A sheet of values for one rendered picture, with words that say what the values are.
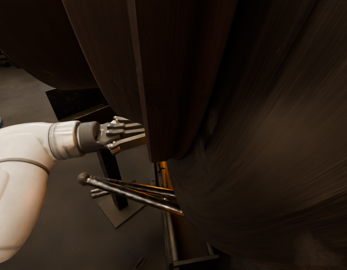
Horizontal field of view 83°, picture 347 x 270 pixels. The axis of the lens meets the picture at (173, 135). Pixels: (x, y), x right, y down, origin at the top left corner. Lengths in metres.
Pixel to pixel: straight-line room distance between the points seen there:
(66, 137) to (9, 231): 0.19
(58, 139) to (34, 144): 0.05
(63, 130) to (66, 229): 0.88
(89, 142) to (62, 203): 0.96
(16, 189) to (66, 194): 1.00
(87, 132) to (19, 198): 0.17
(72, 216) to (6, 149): 0.87
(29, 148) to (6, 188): 0.09
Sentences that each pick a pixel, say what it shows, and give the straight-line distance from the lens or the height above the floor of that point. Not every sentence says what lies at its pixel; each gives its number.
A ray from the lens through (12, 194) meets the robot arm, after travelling 0.45.
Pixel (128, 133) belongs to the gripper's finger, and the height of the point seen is 0.77.
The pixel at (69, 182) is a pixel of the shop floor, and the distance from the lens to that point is 1.50.
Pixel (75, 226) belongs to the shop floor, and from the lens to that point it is 1.30.
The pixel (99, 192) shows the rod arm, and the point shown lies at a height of 0.88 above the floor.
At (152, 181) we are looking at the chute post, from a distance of 1.33.
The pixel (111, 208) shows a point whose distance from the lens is 1.28.
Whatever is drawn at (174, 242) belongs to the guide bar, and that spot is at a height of 0.71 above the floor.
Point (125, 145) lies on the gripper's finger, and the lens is 0.46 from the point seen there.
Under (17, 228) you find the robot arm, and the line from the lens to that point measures 0.45.
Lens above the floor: 1.07
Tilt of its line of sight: 39 degrees down
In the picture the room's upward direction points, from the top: straight up
